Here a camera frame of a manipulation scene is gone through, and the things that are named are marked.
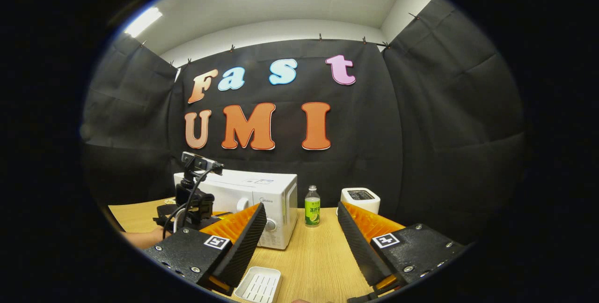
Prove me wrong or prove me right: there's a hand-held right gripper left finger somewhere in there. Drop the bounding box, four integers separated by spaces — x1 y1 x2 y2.
143 203 268 297

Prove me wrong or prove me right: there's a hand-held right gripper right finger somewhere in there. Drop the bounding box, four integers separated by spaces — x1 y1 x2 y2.
337 201 468 303

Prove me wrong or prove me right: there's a white microwave oven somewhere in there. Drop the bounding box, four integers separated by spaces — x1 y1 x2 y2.
174 169 298 250

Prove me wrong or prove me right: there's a white rectangular tray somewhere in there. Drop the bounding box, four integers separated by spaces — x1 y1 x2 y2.
233 266 282 303

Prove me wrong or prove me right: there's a white toaster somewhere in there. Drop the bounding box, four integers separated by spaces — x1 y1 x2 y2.
340 188 381 215

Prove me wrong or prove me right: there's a green label drink bottle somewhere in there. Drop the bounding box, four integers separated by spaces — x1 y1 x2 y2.
305 185 321 228

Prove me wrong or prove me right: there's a black backdrop cloth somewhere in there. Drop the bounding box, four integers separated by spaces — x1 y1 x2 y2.
82 0 527 247

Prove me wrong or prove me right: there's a narrow ceiling light panel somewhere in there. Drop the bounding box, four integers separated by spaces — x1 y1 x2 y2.
124 7 163 37

